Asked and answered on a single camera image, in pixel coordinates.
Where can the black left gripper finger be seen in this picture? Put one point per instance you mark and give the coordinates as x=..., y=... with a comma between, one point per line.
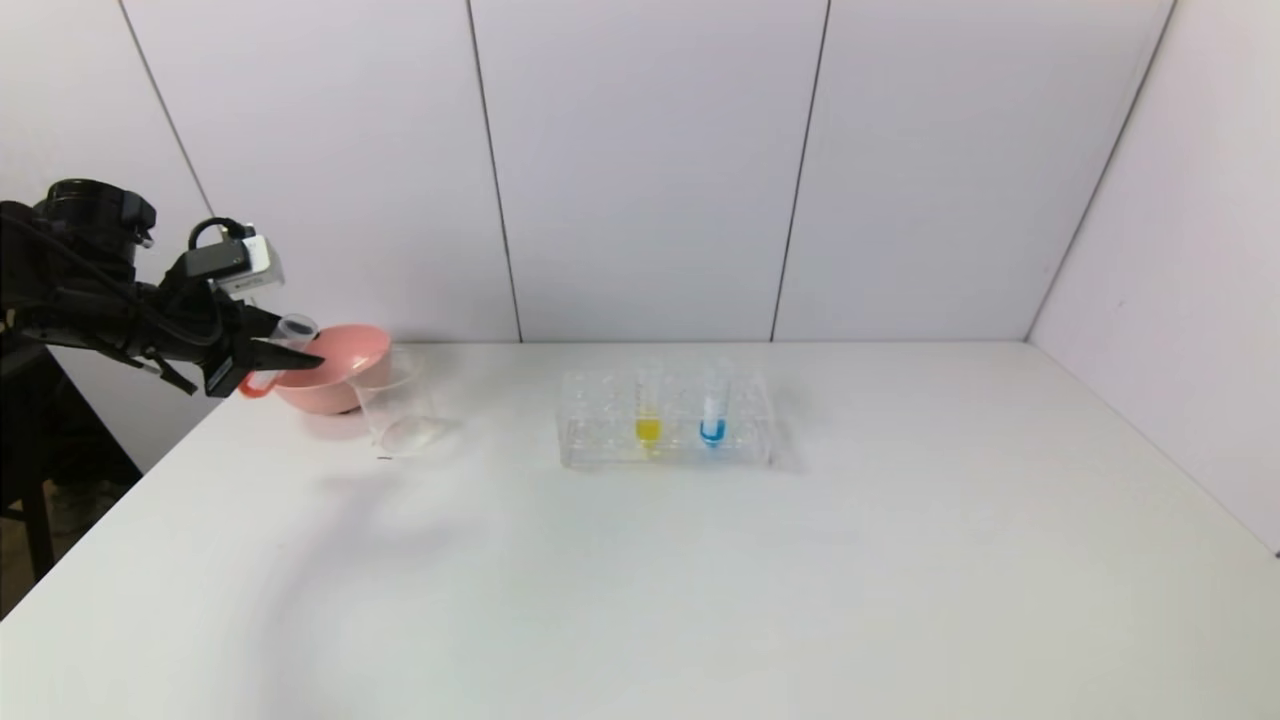
x=285, y=358

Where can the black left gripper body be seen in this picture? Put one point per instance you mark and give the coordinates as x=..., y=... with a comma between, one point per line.
x=236, y=352

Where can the test tube with red pigment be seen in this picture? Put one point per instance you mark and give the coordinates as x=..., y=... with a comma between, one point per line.
x=298, y=328

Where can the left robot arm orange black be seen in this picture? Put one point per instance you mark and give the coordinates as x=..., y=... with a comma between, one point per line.
x=70, y=280

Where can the clear glass beaker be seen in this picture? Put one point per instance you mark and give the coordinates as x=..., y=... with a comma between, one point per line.
x=405, y=425

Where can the test tube with yellow pigment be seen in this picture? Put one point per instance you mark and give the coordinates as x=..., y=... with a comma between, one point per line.
x=647, y=430

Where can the test tube with blue pigment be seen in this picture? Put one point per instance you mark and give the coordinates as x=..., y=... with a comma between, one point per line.
x=711, y=430

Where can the clear acrylic test tube rack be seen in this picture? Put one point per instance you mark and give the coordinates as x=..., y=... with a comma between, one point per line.
x=740, y=452

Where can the pink bowl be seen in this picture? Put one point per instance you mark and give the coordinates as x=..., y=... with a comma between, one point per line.
x=340, y=380

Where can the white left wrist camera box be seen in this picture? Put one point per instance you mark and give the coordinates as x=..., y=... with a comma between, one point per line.
x=248, y=265

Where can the black furniture frame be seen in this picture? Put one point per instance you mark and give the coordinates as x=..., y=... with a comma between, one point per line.
x=40, y=470

